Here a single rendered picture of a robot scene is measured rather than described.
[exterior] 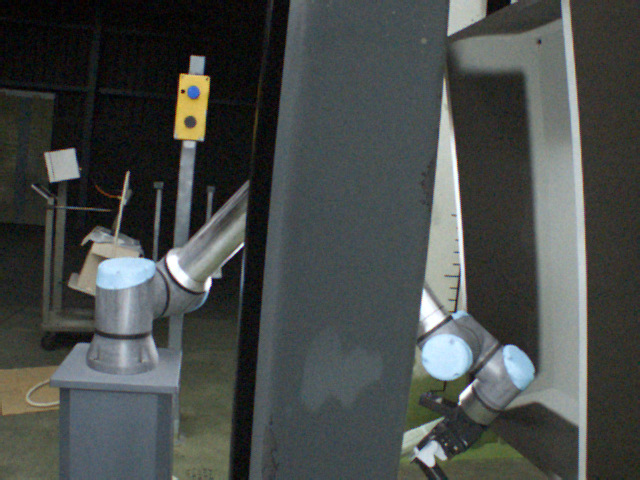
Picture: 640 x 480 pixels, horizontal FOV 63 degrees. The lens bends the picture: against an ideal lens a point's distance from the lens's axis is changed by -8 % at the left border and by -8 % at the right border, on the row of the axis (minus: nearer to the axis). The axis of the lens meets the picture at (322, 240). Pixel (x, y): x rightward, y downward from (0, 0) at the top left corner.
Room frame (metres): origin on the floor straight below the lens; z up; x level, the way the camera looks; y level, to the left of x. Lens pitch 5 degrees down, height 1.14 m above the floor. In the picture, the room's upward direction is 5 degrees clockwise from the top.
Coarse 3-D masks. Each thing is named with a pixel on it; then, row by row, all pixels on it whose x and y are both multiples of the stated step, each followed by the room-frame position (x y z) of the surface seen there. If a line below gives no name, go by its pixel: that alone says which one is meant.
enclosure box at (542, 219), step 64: (576, 0) 1.11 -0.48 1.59; (448, 64) 1.69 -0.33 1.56; (512, 64) 1.75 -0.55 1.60; (576, 64) 1.11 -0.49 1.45; (512, 128) 1.75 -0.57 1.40; (576, 128) 1.13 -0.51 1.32; (512, 192) 1.76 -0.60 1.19; (576, 192) 1.15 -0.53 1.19; (512, 256) 1.77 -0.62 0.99; (576, 256) 1.67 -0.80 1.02; (512, 320) 1.78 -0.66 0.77; (576, 320) 1.69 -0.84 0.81; (576, 384) 1.70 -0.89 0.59; (576, 448) 1.42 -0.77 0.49
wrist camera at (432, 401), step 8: (432, 392) 1.26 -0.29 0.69; (424, 400) 1.23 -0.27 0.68; (432, 400) 1.22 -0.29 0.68; (440, 400) 1.22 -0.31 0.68; (448, 400) 1.23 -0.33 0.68; (432, 408) 1.21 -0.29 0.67; (440, 408) 1.20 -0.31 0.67; (448, 408) 1.19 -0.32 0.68; (456, 408) 1.19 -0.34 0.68; (448, 416) 1.18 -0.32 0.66; (456, 416) 1.17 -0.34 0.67
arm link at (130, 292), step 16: (112, 272) 1.31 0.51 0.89; (128, 272) 1.32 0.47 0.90; (144, 272) 1.34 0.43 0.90; (160, 272) 1.44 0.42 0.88; (96, 288) 1.34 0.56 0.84; (112, 288) 1.31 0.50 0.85; (128, 288) 1.31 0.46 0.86; (144, 288) 1.34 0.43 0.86; (160, 288) 1.40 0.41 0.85; (96, 304) 1.34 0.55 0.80; (112, 304) 1.31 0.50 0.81; (128, 304) 1.32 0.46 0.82; (144, 304) 1.35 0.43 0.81; (160, 304) 1.40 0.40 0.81; (96, 320) 1.33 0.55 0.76; (112, 320) 1.31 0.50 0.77; (128, 320) 1.32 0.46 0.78; (144, 320) 1.35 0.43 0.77
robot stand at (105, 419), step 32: (160, 352) 1.51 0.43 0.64; (64, 384) 1.21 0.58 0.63; (96, 384) 1.22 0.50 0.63; (128, 384) 1.24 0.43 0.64; (160, 384) 1.26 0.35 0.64; (64, 416) 1.24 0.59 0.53; (96, 416) 1.24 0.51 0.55; (128, 416) 1.25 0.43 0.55; (160, 416) 1.28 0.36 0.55; (64, 448) 1.24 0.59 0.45; (96, 448) 1.24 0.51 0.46; (128, 448) 1.25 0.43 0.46; (160, 448) 1.28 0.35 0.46
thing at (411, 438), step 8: (432, 424) 1.32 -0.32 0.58; (408, 432) 1.25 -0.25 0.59; (416, 432) 1.26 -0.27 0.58; (424, 432) 1.28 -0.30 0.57; (408, 440) 1.23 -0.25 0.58; (416, 440) 1.24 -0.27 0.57; (408, 448) 1.21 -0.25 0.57; (408, 456) 1.24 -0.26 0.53; (424, 464) 1.21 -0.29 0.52; (424, 472) 1.21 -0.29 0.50; (432, 472) 1.19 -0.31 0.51; (440, 472) 1.20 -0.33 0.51
